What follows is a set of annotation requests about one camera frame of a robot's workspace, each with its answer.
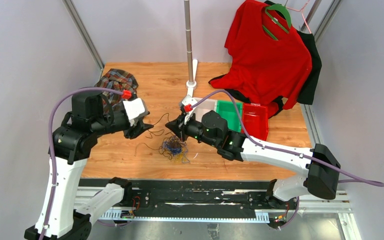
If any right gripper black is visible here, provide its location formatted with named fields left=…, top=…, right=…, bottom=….
left=165, top=111, right=219, bottom=149

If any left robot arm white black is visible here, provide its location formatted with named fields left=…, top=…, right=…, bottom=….
left=24, top=87, right=152, bottom=240

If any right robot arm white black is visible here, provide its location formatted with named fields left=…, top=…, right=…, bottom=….
left=165, top=110, right=341, bottom=209

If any white plastic bin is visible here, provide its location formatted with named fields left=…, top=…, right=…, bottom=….
left=194, top=98, right=218, bottom=119

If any metal pole with white base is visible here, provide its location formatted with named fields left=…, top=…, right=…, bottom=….
left=183, top=0, right=198, bottom=98

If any green plastic bin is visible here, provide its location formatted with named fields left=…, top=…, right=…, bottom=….
left=215, top=100, right=243, bottom=132

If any plaid flannel shirt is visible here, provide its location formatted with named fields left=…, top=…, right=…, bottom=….
left=94, top=68, right=139, bottom=111

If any red plastic bin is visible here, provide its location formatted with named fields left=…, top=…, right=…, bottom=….
left=241, top=103, right=269, bottom=141

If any red t-shirt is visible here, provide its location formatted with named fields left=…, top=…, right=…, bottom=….
left=209, top=0, right=313, bottom=118

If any black t-shirt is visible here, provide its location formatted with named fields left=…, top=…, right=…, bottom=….
left=264, top=0, right=323, bottom=106

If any green clothes hanger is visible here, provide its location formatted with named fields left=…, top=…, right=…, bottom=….
left=261, top=3, right=292, bottom=41

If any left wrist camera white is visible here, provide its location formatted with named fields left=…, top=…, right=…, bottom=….
left=123, top=98, right=150, bottom=127

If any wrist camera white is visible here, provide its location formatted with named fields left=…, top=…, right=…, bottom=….
left=178, top=95, right=198, bottom=125
left=123, top=98, right=150, bottom=127

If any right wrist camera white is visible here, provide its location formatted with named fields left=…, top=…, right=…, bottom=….
left=178, top=95, right=198, bottom=125

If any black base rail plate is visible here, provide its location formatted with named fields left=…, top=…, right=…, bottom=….
left=79, top=178, right=299, bottom=221

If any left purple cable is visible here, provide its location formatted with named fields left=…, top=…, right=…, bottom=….
left=37, top=87, right=133, bottom=240

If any aluminium frame post left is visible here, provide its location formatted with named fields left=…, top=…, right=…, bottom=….
left=62, top=0, right=105, bottom=72

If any aluminium frame post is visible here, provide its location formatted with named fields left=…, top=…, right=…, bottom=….
left=314, top=0, right=343, bottom=43
left=62, top=0, right=105, bottom=72

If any pink wire hanger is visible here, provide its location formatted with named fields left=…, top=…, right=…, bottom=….
left=284, top=0, right=312, bottom=34

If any aluminium frame post right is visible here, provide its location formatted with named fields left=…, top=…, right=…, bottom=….
left=314, top=0, right=343, bottom=43

